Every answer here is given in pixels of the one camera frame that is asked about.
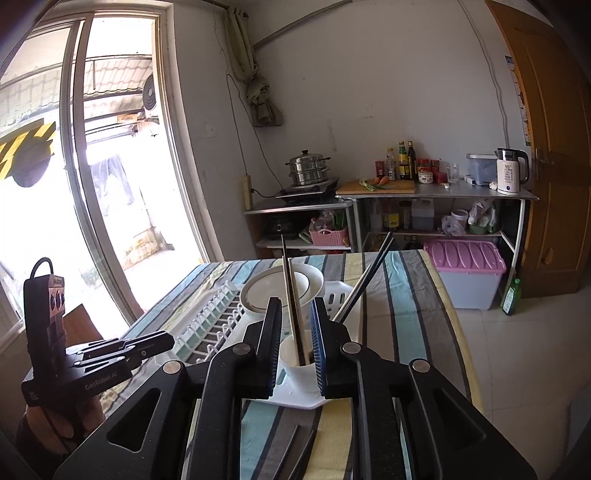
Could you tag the person's left hand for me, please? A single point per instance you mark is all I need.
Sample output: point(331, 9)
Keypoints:
point(69, 427)

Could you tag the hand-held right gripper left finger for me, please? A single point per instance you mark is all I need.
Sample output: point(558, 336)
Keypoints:
point(268, 350)

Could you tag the white dish rack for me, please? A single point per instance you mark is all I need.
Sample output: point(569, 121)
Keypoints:
point(217, 318)

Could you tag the wooden cutting board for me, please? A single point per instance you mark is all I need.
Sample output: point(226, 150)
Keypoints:
point(401, 187)

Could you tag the wall calendar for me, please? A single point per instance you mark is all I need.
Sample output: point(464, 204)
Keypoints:
point(519, 101)

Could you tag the beige tied curtain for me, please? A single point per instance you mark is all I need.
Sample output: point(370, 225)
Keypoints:
point(258, 92)

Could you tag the dark sauce bottle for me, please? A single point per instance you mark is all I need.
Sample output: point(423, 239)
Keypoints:
point(412, 164)

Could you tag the orange carrot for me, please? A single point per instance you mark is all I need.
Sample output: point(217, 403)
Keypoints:
point(382, 181)

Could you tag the small clear bottle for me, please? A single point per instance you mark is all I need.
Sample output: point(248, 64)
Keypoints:
point(391, 166)

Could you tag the clear drinking glass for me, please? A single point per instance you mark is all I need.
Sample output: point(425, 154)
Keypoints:
point(453, 174)

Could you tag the green onion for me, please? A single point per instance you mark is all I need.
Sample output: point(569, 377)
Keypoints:
point(369, 184)

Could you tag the pink-lid storage box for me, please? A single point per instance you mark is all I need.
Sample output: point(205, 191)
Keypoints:
point(464, 272)

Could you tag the white utensil basket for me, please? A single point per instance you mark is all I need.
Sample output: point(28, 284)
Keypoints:
point(339, 297)

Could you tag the small red cup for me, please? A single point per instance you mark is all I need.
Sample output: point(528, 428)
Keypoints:
point(442, 177)

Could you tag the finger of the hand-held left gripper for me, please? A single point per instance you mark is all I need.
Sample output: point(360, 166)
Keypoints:
point(147, 341)
point(120, 361)

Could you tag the brown wooden board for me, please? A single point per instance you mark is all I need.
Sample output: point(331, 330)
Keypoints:
point(85, 323)

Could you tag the air conditioner outdoor unit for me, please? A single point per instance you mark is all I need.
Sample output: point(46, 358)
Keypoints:
point(150, 99)

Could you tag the yellow oil bottle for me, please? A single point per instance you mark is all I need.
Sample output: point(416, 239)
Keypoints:
point(403, 164)

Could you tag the low metal table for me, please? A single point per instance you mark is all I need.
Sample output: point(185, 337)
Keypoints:
point(268, 207)

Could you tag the beige power strip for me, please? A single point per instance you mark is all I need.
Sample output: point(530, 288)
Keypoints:
point(247, 194)

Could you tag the pink woven basket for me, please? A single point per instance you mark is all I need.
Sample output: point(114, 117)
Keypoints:
point(328, 236)

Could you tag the patterned jar red lid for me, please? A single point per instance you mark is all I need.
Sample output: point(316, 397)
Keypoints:
point(425, 177)

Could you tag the purple-lid white cup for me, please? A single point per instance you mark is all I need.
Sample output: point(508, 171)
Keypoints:
point(459, 222)

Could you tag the translucent plastic container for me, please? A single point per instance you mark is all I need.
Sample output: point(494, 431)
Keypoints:
point(481, 170)

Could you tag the crumpled plastic bag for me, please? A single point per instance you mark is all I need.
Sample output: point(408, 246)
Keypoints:
point(485, 216)

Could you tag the red spice jar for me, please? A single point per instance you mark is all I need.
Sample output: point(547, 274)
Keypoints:
point(379, 170)

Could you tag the sliding window frame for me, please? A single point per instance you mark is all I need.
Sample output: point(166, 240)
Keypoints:
point(75, 138)

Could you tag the steel steamer pot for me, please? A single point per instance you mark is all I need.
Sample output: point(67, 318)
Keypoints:
point(307, 168)

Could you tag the white plastic jug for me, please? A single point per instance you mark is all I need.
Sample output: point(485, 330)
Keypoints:
point(422, 216)

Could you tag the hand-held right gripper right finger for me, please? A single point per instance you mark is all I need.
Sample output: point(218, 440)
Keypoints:
point(319, 350)

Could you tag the black chopstick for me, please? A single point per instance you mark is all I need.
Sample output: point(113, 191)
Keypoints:
point(370, 277)
point(288, 286)
point(354, 288)

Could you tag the black kitchen appliance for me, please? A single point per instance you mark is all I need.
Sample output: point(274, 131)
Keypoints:
point(279, 227)

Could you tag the plain white bowl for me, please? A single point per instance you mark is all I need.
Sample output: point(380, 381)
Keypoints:
point(311, 282)

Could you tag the striped tablecloth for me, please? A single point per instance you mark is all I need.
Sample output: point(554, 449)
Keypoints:
point(415, 323)

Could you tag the white electric kettle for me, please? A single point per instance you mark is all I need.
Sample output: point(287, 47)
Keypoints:
point(508, 177)

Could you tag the wooden door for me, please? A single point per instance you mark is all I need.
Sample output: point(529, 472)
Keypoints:
point(558, 207)

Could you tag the grey wall pipe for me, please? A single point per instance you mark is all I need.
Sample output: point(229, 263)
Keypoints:
point(295, 25)

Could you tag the black induction cooktop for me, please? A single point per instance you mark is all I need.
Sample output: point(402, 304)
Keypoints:
point(307, 190)

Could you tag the metal shelf table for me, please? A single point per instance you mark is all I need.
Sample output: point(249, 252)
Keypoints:
point(485, 194)

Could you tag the yellow black striped sticker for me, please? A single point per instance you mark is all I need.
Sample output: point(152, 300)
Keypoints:
point(23, 147)

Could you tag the green plastic bottle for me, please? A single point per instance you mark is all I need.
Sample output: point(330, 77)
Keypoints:
point(511, 297)

